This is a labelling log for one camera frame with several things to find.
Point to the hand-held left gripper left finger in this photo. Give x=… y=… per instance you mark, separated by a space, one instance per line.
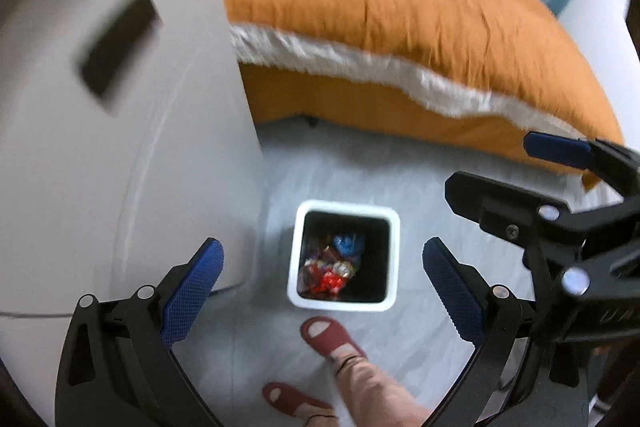
x=192 y=297

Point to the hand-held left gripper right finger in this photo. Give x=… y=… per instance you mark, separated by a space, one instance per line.
x=452 y=294

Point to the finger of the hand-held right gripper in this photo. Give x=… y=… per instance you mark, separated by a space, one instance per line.
x=555 y=149
x=500 y=204

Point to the white and red wrapper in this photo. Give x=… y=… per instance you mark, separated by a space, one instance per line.
x=345 y=268

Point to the blue wrapper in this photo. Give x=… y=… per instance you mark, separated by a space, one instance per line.
x=347 y=244

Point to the red foil packet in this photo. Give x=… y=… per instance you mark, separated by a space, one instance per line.
x=327 y=281

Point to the white square trash bin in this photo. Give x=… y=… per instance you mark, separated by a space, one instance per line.
x=345 y=207

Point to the person's leg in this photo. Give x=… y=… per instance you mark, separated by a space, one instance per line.
x=380 y=392

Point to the red slipper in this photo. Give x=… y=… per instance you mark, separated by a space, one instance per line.
x=290 y=399
x=330 y=337

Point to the white cabinet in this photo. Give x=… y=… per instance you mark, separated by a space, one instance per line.
x=100 y=157

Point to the orange bed base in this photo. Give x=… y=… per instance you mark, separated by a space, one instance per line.
x=325 y=99

